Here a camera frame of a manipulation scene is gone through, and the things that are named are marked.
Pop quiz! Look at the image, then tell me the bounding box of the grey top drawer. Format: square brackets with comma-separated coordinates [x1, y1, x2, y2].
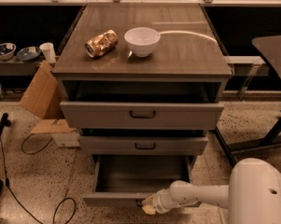
[60, 101, 224, 130]

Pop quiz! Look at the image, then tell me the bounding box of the grey side shelf left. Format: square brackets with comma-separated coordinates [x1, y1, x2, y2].
[0, 57, 45, 77]

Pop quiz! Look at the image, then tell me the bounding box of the blue bowl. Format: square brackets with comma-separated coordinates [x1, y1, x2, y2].
[0, 42, 16, 61]
[17, 47, 41, 63]

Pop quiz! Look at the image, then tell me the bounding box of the grey drawer cabinet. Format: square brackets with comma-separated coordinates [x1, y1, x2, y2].
[51, 2, 233, 173]

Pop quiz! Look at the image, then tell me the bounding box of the grey bottom drawer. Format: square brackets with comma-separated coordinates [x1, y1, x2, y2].
[83, 155, 195, 207]

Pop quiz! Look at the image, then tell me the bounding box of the crushed golden soda can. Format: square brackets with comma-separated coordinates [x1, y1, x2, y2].
[85, 30, 118, 58]

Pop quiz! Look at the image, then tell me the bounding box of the brown cardboard box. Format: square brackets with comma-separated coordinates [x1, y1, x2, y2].
[20, 61, 76, 134]

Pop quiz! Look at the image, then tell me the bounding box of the white paper cup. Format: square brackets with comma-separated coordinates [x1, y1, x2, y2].
[39, 42, 56, 63]

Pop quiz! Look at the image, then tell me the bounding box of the white bowl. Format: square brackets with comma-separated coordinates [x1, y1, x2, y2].
[124, 27, 161, 57]

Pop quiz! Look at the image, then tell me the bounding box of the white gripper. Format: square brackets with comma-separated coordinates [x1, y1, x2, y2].
[142, 189, 177, 216]

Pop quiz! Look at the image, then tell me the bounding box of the blue bowl far left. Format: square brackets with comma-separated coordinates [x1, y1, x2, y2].
[0, 42, 16, 61]

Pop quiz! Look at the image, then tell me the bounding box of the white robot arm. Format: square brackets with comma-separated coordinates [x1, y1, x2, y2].
[142, 158, 281, 224]

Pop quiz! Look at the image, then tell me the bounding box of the grey middle drawer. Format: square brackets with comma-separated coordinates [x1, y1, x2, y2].
[78, 136, 208, 155]

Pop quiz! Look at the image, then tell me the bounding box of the grey drawer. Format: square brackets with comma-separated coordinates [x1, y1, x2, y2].
[83, 155, 195, 207]
[78, 136, 208, 155]
[60, 101, 224, 130]

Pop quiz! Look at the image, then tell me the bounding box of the black cable on floor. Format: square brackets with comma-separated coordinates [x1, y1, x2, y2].
[0, 119, 77, 224]

